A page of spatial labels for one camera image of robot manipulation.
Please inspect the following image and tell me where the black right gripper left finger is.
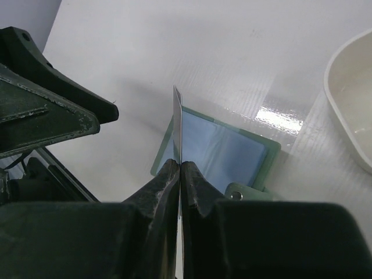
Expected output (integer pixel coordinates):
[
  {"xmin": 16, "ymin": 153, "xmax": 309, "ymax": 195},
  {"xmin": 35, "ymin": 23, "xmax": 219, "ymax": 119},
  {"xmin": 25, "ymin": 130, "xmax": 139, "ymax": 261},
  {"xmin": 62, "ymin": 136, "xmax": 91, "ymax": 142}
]
[{"xmin": 1, "ymin": 160, "xmax": 179, "ymax": 278}]

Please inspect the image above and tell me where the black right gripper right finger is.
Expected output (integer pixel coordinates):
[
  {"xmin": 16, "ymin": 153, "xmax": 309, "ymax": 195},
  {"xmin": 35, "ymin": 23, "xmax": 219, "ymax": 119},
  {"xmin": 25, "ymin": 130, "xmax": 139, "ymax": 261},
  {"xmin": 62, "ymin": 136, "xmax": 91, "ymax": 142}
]
[{"xmin": 180, "ymin": 162, "xmax": 371, "ymax": 278}]

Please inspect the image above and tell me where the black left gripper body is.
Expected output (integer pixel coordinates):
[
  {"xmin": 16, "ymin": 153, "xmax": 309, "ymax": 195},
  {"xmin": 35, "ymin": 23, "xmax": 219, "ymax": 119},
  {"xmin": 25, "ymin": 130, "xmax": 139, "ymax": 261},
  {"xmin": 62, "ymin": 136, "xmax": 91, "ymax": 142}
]
[{"xmin": 1, "ymin": 148, "xmax": 98, "ymax": 205}]

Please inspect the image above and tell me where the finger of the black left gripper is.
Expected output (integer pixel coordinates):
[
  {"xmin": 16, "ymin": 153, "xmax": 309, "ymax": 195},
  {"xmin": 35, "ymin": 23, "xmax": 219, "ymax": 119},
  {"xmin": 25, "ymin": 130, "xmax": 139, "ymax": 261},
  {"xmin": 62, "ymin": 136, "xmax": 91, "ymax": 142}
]
[
  {"xmin": 1, "ymin": 26, "xmax": 119, "ymax": 122},
  {"xmin": 1, "ymin": 65, "xmax": 100, "ymax": 158}
]

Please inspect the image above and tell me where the green card holder wallet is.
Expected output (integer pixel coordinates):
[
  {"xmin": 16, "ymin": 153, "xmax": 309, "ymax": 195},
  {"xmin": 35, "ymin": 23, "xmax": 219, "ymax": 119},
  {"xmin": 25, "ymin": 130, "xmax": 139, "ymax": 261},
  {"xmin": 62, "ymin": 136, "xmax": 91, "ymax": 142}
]
[{"xmin": 151, "ymin": 105, "xmax": 282, "ymax": 202}]

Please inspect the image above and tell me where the black VIP credit card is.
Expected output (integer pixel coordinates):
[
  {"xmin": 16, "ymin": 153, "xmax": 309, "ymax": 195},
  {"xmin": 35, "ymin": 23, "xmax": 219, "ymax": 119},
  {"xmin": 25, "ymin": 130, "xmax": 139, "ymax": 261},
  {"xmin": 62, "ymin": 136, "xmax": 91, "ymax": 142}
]
[{"xmin": 171, "ymin": 84, "xmax": 184, "ymax": 219}]

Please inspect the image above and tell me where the white oblong tray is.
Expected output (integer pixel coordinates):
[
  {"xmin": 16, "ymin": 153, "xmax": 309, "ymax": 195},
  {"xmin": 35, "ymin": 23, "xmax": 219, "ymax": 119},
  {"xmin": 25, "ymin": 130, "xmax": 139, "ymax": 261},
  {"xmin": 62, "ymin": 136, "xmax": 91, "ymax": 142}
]
[{"xmin": 323, "ymin": 29, "xmax": 371, "ymax": 173}]

